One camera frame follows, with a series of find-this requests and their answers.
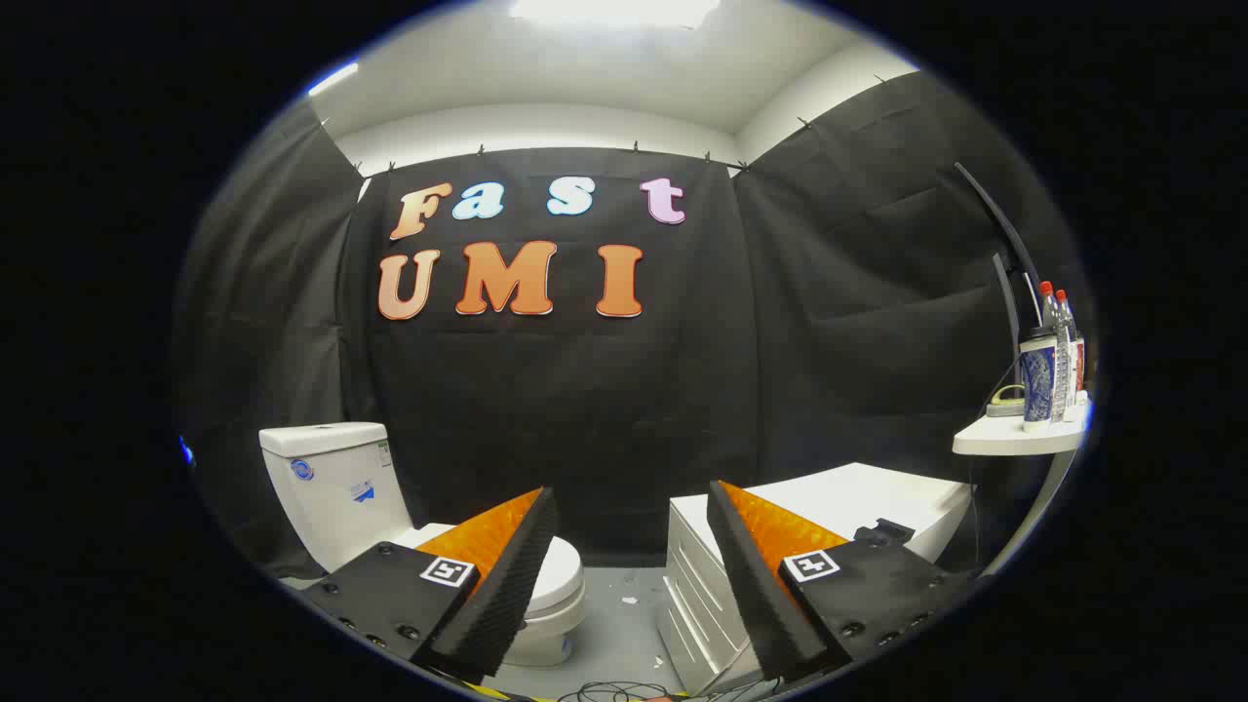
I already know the white toilet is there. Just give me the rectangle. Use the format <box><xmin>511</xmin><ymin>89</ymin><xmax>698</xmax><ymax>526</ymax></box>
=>
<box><xmin>258</xmin><ymin>422</ymin><xmax>588</xmax><ymax>669</ymax></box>

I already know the white toilet lid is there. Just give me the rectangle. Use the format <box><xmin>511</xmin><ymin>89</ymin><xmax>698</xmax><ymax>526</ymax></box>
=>
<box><xmin>417</xmin><ymin>524</ymin><xmax>585</xmax><ymax>615</ymax></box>

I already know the blue patterned cup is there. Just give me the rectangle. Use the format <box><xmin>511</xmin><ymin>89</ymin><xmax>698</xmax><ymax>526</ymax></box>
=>
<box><xmin>1019</xmin><ymin>329</ymin><xmax>1059</xmax><ymax>433</ymax></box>

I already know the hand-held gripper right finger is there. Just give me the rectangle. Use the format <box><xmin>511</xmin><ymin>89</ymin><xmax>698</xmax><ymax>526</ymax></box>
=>
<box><xmin>706</xmin><ymin>480</ymin><xmax>976</xmax><ymax>683</ymax></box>

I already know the large ceiling light panel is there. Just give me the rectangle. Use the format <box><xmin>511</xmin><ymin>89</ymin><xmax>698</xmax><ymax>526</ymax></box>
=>
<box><xmin>507</xmin><ymin>0</ymin><xmax>722</xmax><ymax>28</ymax></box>

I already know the clear bottle with red cap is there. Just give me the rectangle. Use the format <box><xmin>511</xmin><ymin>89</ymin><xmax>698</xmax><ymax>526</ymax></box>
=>
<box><xmin>1056</xmin><ymin>289</ymin><xmax>1086</xmax><ymax>410</ymax></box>
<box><xmin>1038</xmin><ymin>281</ymin><xmax>1073</xmax><ymax>422</ymax></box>

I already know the white drawer cabinet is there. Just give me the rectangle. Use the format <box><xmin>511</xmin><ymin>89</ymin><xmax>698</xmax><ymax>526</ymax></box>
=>
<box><xmin>658</xmin><ymin>462</ymin><xmax>974</xmax><ymax>698</ymax></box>

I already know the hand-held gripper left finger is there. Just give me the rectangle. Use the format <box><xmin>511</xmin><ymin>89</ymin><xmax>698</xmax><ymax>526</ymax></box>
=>
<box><xmin>300</xmin><ymin>486</ymin><xmax>560</xmax><ymax>685</ymax></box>

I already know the black backdrop cloth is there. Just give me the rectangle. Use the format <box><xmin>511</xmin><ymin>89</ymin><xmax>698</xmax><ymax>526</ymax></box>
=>
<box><xmin>171</xmin><ymin>73</ymin><xmax>1088</xmax><ymax>578</ymax></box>

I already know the black floor cable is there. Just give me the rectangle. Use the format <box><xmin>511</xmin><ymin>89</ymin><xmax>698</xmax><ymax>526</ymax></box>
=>
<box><xmin>556</xmin><ymin>680</ymin><xmax>781</xmax><ymax>702</ymax></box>

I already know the black curved pole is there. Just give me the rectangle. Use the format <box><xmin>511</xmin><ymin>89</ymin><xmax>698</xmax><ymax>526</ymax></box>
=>
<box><xmin>954</xmin><ymin>162</ymin><xmax>1044</xmax><ymax>342</ymax></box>

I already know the small ceiling light strip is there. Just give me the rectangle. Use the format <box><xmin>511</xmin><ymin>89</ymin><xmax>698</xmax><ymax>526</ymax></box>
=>
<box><xmin>307</xmin><ymin>61</ymin><xmax>360</xmax><ymax>97</ymax></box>

